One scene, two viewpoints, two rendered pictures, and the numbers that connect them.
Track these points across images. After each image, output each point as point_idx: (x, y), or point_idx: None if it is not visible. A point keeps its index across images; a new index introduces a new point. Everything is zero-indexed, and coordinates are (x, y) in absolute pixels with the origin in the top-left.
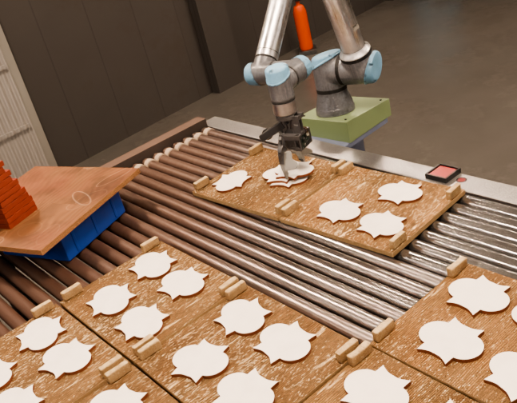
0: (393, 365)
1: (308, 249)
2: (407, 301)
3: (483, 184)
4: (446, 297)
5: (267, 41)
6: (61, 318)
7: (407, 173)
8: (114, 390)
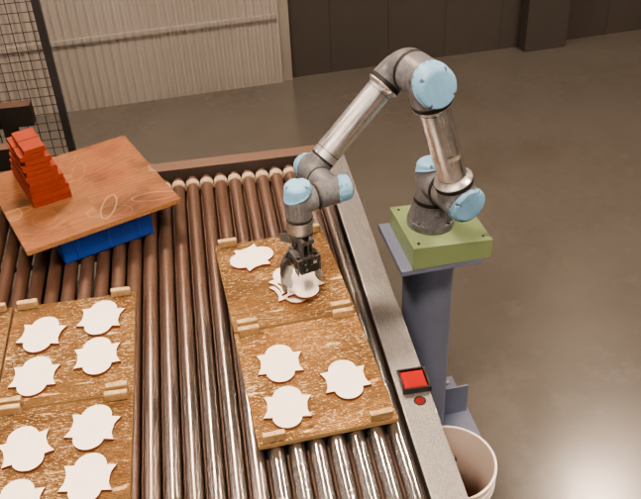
0: None
1: (221, 387)
2: None
3: (429, 421)
4: None
5: (328, 141)
6: None
7: (389, 355)
8: None
